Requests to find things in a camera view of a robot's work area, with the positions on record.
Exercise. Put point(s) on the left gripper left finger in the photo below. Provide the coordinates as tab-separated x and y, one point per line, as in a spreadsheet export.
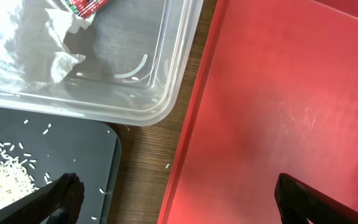
58	202

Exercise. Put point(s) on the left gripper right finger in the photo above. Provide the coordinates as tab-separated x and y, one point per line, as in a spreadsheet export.
297	202

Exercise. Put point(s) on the rice food scraps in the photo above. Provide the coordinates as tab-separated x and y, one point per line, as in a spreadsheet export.
15	182

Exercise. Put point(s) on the white napkin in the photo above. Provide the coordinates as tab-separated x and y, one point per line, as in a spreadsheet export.
32	49

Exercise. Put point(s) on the red ketchup packet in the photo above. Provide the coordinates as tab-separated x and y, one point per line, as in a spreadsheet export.
85	8

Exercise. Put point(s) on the black plastic tray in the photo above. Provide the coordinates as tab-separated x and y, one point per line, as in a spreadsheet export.
50	146

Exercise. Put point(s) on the red serving tray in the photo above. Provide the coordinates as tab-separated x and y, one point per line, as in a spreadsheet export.
276	92

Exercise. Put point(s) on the clear plastic bin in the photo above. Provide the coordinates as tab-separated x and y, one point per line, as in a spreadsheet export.
136	54

